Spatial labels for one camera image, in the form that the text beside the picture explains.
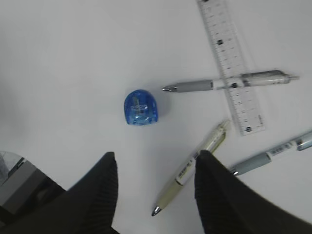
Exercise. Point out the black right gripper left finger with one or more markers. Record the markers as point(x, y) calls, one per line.
point(87, 208)

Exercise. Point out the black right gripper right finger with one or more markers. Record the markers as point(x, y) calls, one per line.
point(227, 206)

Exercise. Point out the blue white grey-grip pen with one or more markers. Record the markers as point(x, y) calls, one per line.
point(298, 144)

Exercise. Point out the grey grip silver pen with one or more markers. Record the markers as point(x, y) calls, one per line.
point(263, 78)

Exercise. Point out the clear plastic ruler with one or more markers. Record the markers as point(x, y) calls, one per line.
point(242, 102)

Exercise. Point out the beige grip white pen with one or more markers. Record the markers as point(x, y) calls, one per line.
point(187, 169)

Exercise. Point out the blue pencil sharpener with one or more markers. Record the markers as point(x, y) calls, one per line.
point(140, 108)

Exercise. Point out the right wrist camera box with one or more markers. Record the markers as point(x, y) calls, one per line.
point(24, 187)

